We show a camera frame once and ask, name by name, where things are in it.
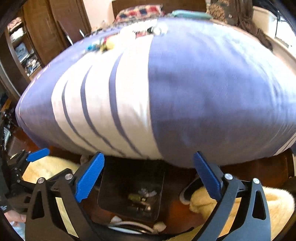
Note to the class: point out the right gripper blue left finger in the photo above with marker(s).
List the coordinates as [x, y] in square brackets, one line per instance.
[87, 175]

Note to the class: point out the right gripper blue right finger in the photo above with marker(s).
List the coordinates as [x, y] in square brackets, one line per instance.
[210, 175]

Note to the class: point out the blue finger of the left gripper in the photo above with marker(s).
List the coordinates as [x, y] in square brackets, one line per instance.
[34, 156]

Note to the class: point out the black trash bin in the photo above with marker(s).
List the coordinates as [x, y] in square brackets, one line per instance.
[132, 188]

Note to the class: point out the person's left hand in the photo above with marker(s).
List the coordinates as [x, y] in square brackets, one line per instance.
[13, 216]

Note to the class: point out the blue white striped bedspread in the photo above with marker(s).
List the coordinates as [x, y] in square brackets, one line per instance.
[162, 90]

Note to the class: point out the dark wooden wardrobe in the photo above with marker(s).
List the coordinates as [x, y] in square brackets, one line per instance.
[46, 28]

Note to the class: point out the white storage box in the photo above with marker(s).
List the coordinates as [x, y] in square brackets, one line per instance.
[265, 20]

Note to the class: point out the teal pillow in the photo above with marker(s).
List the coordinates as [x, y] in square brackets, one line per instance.
[179, 13]

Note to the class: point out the brown curtain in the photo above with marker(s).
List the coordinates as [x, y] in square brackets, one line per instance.
[238, 13]

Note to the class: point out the red blue plaid pillow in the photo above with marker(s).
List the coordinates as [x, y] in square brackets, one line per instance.
[139, 12]

